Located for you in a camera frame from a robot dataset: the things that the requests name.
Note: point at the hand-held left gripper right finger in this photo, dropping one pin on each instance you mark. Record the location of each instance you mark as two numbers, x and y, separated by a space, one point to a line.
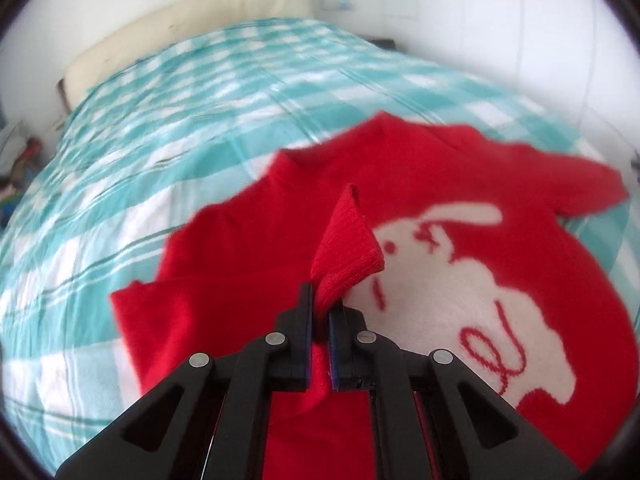
336 345

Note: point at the cream pillow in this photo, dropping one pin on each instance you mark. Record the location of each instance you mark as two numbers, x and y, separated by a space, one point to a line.
170 30

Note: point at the red sweater with white rabbit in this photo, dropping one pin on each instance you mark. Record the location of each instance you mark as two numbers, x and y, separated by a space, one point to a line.
450 280

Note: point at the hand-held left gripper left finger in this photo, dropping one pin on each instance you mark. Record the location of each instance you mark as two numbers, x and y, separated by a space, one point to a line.
303 332

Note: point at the white wardrobe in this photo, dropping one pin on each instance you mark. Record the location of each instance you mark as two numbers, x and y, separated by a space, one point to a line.
510 20

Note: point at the teal checked bed sheet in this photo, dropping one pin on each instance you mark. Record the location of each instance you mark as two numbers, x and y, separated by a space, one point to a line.
200 125

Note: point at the clutter pile beside bed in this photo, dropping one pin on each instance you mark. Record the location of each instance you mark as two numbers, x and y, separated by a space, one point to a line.
17 170

